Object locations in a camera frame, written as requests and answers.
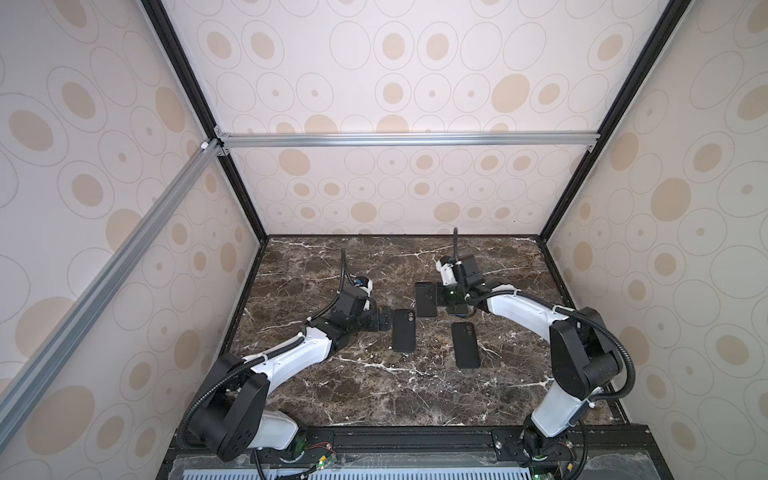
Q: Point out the left aluminium rail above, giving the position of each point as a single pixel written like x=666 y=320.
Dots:
x=44 y=366

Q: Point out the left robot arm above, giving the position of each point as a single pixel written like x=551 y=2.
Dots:
x=228 y=416

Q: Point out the right black corner post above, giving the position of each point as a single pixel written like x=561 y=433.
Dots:
x=648 y=56

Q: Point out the horizontal aluminium rail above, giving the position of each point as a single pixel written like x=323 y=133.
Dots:
x=429 y=139

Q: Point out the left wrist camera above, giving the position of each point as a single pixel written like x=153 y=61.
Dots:
x=364 y=283

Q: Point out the black phone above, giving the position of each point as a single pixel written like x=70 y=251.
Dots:
x=425 y=300

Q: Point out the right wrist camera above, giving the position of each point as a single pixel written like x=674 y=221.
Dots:
x=445 y=267

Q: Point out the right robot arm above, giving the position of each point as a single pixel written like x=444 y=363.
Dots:
x=589 y=363

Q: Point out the left black corner post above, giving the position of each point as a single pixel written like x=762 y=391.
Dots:
x=160 y=21

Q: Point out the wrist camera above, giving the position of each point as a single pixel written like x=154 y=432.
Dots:
x=445 y=267
x=364 y=283

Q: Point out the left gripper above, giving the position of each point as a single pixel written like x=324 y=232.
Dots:
x=385 y=320

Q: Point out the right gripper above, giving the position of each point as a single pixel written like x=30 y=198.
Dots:
x=442 y=299

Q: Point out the blue phone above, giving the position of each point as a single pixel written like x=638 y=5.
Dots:
x=460 y=311

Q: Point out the black phone case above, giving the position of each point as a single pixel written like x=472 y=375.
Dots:
x=465 y=345
x=404 y=331

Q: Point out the black corner post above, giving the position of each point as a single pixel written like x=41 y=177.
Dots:
x=160 y=21
x=648 y=56

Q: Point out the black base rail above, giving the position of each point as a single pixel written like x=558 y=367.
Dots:
x=590 y=452

